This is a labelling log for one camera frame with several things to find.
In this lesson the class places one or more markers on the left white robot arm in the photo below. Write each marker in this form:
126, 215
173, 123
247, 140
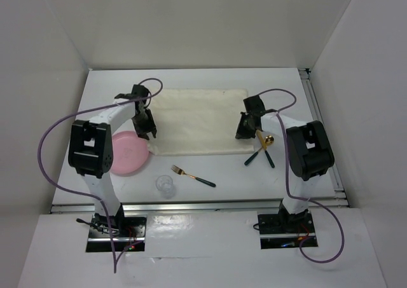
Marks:
91, 150

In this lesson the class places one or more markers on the gold knife green handle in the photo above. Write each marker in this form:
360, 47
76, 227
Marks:
263, 145

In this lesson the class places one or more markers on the gold fork green handle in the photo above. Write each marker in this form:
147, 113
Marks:
181, 172

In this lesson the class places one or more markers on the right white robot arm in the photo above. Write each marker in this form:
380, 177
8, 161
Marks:
307, 149

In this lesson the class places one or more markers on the clear drinking glass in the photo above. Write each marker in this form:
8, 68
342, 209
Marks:
165, 186

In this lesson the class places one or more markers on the pink plastic plate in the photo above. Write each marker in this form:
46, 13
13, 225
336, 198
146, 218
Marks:
130, 153

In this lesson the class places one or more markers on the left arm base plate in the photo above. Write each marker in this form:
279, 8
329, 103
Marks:
132, 235

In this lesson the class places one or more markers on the gold spoon green handle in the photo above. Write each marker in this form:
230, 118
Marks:
259, 151

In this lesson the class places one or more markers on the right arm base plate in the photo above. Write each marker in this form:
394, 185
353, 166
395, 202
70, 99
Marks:
284, 231

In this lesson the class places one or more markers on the aluminium frame rail front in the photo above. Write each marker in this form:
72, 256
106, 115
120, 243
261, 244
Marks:
175, 207

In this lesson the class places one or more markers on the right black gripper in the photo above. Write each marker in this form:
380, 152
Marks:
241, 132

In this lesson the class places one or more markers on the cream cloth placemat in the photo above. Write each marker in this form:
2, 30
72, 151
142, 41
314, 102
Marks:
196, 122

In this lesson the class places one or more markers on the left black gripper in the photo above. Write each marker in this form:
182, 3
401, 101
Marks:
150, 126

